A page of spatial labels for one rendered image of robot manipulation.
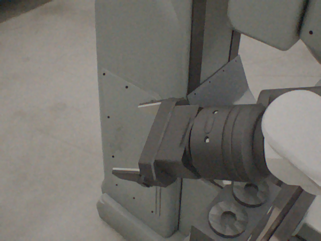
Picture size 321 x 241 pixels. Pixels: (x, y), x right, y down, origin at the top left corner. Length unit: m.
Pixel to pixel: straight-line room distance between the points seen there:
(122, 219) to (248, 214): 1.15
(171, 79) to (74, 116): 1.68
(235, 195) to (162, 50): 0.47
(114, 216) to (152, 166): 1.52
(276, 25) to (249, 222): 0.47
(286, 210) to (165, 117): 0.74
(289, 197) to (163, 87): 0.52
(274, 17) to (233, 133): 0.56
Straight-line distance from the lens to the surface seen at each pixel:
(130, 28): 1.14
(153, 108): 0.52
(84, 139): 2.54
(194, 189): 1.47
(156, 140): 0.45
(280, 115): 0.35
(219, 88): 1.27
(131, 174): 0.47
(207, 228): 0.82
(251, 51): 3.43
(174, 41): 1.03
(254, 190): 0.89
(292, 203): 1.16
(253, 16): 0.92
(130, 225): 1.90
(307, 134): 0.32
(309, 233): 1.28
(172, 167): 0.43
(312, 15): 0.88
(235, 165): 0.38
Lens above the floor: 1.83
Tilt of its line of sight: 45 degrees down
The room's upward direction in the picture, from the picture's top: straight up
